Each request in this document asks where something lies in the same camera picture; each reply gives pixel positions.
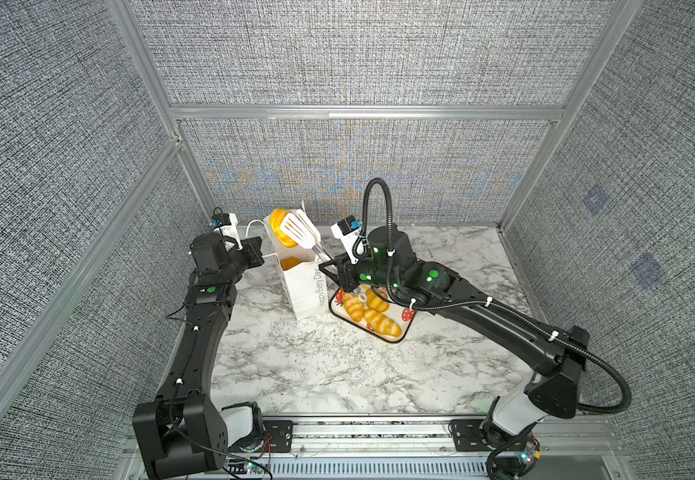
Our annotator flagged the small fake croissant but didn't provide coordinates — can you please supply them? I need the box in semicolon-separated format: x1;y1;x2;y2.
269;209;298;248
365;289;389;313

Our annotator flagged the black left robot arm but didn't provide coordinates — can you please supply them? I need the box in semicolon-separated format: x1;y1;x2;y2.
133;208;294;479

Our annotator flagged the white paper gift bag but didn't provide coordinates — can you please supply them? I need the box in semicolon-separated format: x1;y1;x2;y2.
260;214;329;319

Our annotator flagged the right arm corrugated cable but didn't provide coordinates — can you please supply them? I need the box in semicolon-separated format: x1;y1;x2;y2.
361;177;633;480

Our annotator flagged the strawberry print rectangular tray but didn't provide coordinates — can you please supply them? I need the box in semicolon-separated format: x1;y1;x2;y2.
329;285;417;343

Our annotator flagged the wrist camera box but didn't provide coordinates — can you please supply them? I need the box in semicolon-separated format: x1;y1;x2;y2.
331;215;365;264
211;207;243;251

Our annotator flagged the fake croissant left of tray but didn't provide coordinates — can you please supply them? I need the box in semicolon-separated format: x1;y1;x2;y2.
343;292;365;323

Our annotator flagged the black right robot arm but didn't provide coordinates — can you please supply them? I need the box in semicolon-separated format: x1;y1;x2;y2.
278;210;589;446

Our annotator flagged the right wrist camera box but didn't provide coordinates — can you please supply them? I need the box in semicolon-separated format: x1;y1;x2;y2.
331;215;365;264

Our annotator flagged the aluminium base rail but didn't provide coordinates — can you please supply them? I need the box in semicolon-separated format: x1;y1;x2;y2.
112;413;637;480

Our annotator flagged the fake croissant of tray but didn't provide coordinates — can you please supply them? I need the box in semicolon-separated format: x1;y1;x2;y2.
343;292;365;323
363;309;403;338

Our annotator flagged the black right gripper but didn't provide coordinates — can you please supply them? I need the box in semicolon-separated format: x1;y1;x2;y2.
320;247;407;294

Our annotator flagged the fake croissant bottom of tray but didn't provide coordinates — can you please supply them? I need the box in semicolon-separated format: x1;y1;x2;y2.
363;309;403;338

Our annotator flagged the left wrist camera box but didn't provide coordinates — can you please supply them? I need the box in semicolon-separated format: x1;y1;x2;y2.
211;207;243;251

